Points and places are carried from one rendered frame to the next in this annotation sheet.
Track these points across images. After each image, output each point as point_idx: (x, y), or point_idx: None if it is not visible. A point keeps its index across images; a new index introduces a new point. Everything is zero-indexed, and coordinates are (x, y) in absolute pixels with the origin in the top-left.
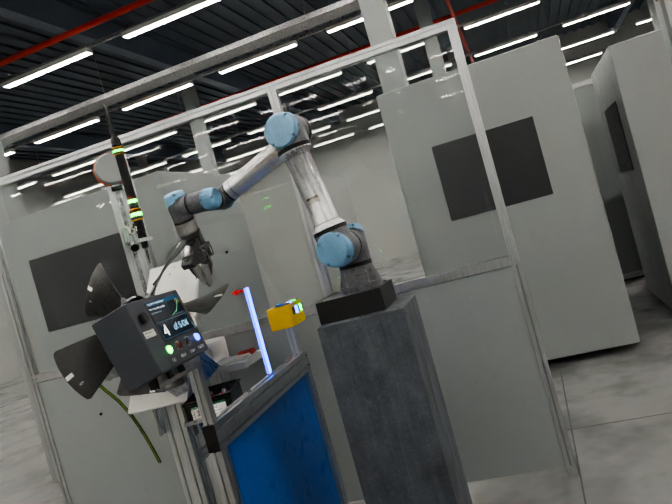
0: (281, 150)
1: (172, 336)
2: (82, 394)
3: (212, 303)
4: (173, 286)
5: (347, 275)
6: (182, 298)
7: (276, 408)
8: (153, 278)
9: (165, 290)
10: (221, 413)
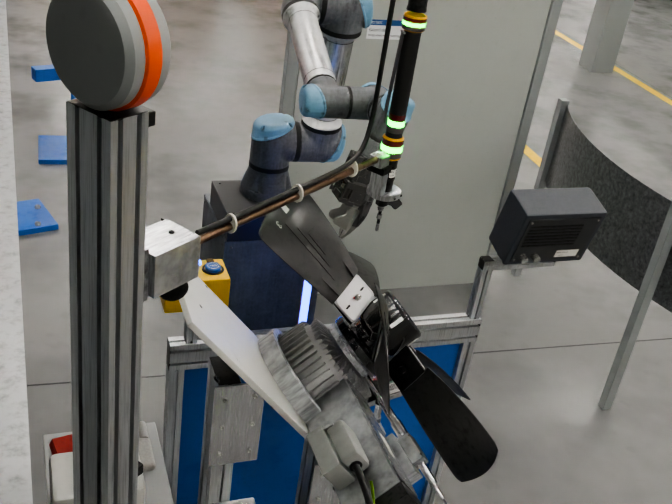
0: (361, 30)
1: None
2: (466, 478)
3: (354, 255)
4: (221, 321)
5: (288, 175)
6: (237, 328)
7: None
8: (209, 332)
9: (228, 336)
10: (446, 319)
